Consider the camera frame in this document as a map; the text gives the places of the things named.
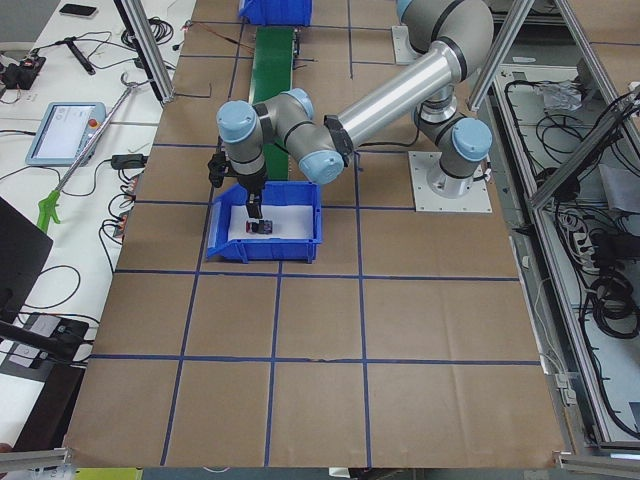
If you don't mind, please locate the green grabber tool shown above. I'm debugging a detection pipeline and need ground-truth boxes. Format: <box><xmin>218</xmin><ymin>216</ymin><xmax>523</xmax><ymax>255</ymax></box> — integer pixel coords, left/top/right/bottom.
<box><xmin>36</xmin><ymin>73</ymin><xmax>148</xmax><ymax>233</ymax></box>

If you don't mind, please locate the black power adapter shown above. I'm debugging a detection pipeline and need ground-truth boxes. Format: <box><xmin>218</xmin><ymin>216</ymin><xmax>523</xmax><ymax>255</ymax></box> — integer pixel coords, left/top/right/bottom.
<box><xmin>110</xmin><ymin>153</ymin><xmax>148</xmax><ymax>170</ymax></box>

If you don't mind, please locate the white foam pad left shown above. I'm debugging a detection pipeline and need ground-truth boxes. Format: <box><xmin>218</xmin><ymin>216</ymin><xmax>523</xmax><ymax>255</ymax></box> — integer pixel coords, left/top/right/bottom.
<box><xmin>228</xmin><ymin>205</ymin><xmax>314</xmax><ymax>239</ymax></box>

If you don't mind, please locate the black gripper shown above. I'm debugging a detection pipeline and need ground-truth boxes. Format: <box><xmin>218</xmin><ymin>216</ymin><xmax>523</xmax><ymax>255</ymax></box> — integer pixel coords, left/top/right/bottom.
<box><xmin>236</xmin><ymin>167</ymin><xmax>268</xmax><ymax>219</ymax></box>

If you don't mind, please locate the green conveyor belt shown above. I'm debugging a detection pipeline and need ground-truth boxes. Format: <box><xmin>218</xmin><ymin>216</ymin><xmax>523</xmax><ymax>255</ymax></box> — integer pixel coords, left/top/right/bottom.
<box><xmin>248</xmin><ymin>27</ymin><xmax>301</xmax><ymax>182</ymax></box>

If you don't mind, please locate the blue empty bin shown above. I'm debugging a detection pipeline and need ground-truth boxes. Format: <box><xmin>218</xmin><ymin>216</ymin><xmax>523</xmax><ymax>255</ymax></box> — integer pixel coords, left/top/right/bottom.
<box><xmin>238</xmin><ymin>0</ymin><xmax>313</xmax><ymax>26</ymax></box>

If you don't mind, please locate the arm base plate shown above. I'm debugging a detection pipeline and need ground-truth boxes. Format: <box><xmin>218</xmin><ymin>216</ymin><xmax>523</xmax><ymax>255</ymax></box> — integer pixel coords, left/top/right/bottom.
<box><xmin>408</xmin><ymin>151</ymin><xmax>492</xmax><ymax>214</ymax></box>
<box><xmin>391</xmin><ymin>25</ymin><xmax>418</xmax><ymax>65</ymax></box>

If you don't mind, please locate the teach pendant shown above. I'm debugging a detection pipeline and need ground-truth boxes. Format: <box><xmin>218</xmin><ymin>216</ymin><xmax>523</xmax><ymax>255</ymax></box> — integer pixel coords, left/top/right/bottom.
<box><xmin>25</xmin><ymin>102</ymin><xmax>106</xmax><ymax>167</ymax></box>

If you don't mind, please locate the red push button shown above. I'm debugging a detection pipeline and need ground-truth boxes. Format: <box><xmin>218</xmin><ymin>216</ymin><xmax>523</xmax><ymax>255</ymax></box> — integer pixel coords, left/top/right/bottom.
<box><xmin>246</xmin><ymin>219</ymin><xmax>273</xmax><ymax>235</ymax></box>

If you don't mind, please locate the blue bin with buttons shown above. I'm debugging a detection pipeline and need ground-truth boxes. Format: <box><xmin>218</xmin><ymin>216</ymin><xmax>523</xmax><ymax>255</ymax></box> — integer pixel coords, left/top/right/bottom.
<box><xmin>206</xmin><ymin>181</ymin><xmax>322</xmax><ymax>263</ymax></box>

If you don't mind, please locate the black smartphone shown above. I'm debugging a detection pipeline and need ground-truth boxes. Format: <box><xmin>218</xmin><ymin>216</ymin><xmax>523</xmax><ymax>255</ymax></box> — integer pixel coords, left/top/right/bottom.
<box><xmin>58</xmin><ymin>3</ymin><xmax>98</xmax><ymax>19</ymax></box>

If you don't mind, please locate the aluminium frame post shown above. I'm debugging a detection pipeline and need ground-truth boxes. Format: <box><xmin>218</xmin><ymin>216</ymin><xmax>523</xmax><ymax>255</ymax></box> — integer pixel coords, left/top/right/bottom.
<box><xmin>114</xmin><ymin>0</ymin><xmax>175</xmax><ymax>105</ymax></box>

